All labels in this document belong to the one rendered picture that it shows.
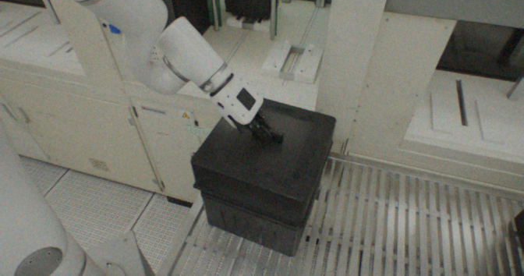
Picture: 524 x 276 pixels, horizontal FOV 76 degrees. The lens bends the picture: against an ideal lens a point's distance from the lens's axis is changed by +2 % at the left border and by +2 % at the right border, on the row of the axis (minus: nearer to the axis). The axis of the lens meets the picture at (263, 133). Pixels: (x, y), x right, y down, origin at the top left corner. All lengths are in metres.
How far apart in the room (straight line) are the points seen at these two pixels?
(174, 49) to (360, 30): 0.45
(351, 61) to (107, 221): 1.60
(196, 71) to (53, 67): 1.00
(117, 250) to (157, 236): 0.88
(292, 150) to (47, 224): 0.50
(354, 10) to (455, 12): 0.22
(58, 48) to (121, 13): 1.19
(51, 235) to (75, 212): 1.54
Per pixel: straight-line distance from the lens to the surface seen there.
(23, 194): 0.63
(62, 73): 1.63
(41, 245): 0.66
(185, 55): 0.73
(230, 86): 0.75
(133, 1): 0.59
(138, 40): 0.64
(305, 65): 1.34
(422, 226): 1.12
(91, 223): 2.11
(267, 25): 1.61
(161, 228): 1.95
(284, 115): 0.88
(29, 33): 1.98
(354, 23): 0.88
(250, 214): 0.86
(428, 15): 0.91
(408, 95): 1.05
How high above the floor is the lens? 1.66
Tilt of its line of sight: 46 degrees down
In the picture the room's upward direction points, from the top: straight up
